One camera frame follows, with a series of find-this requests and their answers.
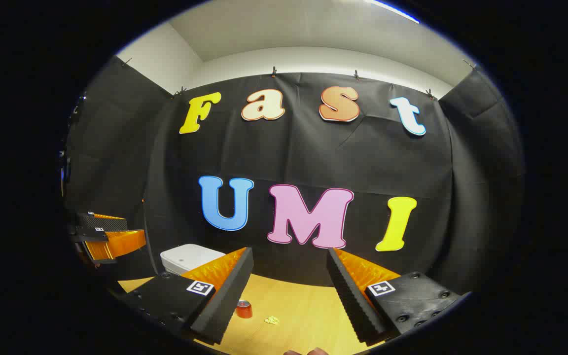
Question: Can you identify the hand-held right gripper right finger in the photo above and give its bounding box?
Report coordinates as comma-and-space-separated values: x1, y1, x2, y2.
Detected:
326, 248, 462, 347

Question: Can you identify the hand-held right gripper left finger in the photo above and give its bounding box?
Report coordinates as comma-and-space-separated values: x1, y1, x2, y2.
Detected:
111, 247, 255, 346

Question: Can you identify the white desktop garbage bin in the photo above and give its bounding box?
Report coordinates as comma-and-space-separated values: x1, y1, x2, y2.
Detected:
160, 244, 226, 276

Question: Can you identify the wooden desktop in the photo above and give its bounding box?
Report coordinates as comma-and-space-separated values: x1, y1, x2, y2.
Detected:
118, 274, 388, 355

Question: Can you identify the black backdrop cloth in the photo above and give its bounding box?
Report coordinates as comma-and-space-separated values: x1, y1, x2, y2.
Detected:
62, 55, 526, 296

